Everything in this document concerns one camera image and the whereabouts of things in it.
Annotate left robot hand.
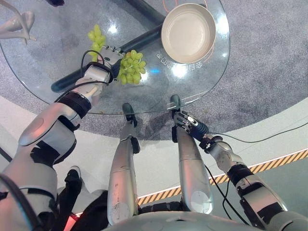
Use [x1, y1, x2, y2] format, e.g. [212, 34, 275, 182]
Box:
[96, 46, 125, 81]

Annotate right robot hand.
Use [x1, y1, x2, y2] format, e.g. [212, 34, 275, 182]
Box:
[173, 111, 210, 143]

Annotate green grape bunch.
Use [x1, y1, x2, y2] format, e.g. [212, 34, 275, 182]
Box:
[87, 24, 107, 62]
[117, 49, 147, 86]

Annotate beige round plate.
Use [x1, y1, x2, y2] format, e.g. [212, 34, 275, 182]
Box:
[160, 2, 217, 64]

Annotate green grape bunch, small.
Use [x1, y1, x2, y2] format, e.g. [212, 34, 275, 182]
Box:
[87, 24, 107, 62]

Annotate black table base bars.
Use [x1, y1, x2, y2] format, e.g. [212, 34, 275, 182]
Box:
[51, 0, 167, 93]

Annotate silver right robot leg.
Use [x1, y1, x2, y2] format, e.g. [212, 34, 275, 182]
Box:
[169, 94, 214, 215]

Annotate silver robot leg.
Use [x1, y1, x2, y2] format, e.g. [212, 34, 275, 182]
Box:
[169, 94, 214, 215]
[106, 103, 141, 226]

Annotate round glass table top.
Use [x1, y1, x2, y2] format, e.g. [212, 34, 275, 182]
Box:
[0, 0, 231, 116]

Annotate silver left robot leg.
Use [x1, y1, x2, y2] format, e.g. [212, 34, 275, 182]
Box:
[106, 103, 141, 226]

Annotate yellow black hazard tape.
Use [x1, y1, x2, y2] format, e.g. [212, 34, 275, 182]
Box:
[136, 148, 308, 206]

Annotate white curved sculpture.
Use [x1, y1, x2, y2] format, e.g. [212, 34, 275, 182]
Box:
[0, 0, 37, 46]

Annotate silver robot torso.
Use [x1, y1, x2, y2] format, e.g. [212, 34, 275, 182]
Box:
[103, 211, 268, 231]

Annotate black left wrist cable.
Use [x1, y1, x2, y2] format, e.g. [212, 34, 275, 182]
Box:
[54, 49, 114, 103]

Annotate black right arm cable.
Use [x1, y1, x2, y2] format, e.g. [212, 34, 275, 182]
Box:
[204, 164, 250, 226]

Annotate black floor cable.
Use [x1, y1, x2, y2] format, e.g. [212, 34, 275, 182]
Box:
[208, 121, 308, 144]

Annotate black left shoulder cable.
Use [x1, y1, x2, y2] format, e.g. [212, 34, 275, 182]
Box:
[0, 173, 37, 231]

